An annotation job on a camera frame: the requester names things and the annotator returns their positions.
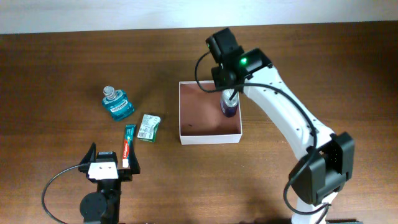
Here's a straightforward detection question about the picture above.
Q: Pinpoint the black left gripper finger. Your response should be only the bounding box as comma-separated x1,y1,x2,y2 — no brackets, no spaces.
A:
129,144,141,174
80,142,96,164

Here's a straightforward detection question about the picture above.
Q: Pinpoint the purple liquid bottle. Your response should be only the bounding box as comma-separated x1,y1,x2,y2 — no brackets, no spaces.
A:
220,89,239,118

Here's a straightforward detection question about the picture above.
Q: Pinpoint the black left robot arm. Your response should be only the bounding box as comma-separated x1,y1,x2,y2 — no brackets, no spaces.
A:
78,143,141,224

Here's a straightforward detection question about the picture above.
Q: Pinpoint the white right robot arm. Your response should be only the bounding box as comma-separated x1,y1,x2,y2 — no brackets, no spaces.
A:
212,49,354,223

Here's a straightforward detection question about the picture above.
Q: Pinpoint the green Colgate toothpaste tube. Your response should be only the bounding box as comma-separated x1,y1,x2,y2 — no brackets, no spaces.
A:
122,124,136,168

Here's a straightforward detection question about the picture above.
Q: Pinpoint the crumpled green white packet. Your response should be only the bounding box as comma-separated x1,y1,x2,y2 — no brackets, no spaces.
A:
137,114,161,142

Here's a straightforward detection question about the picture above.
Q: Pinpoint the white square cardboard box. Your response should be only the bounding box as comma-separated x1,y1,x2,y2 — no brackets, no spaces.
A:
178,81,243,145

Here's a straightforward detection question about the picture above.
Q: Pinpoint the teal Listerine mouthwash bottle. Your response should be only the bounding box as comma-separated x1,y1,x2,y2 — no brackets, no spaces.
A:
102,85,135,121

